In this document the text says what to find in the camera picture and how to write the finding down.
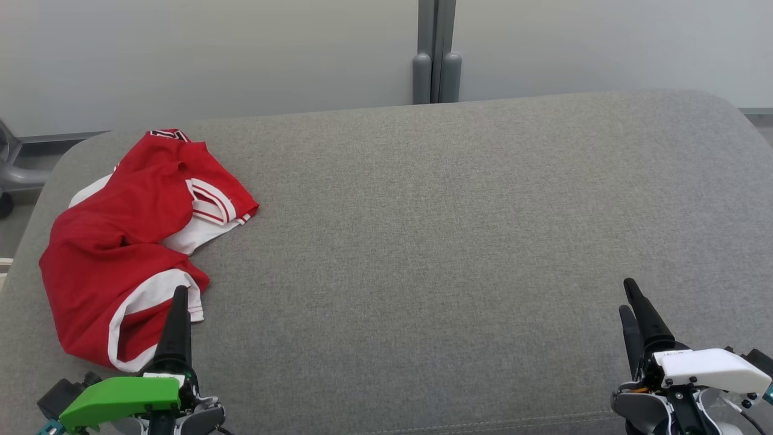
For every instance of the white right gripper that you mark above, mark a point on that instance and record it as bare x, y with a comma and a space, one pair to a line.
706, 368

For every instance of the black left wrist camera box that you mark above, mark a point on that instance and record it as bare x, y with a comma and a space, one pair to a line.
60, 393

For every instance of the teal right camera connector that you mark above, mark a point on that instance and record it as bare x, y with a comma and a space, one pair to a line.
769, 396

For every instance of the teal camera connector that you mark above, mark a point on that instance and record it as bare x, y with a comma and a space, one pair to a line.
769, 396
48, 429

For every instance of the grey partition post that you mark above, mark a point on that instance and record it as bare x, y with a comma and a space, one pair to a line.
436, 60

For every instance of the grey metal stand leg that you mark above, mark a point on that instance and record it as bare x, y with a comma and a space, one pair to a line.
18, 175

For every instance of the grey fabric sofa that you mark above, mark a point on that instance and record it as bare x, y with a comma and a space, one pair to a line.
423, 241

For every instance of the teal left camera connector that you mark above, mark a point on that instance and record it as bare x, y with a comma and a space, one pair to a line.
48, 429

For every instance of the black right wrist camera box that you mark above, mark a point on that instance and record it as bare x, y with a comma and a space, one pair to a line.
760, 362

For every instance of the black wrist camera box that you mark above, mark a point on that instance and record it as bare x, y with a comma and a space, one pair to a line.
60, 393
760, 362

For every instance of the red white basketball shorts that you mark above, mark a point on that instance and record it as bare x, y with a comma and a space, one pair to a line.
90, 284

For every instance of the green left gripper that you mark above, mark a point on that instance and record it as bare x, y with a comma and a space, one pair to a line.
121, 396

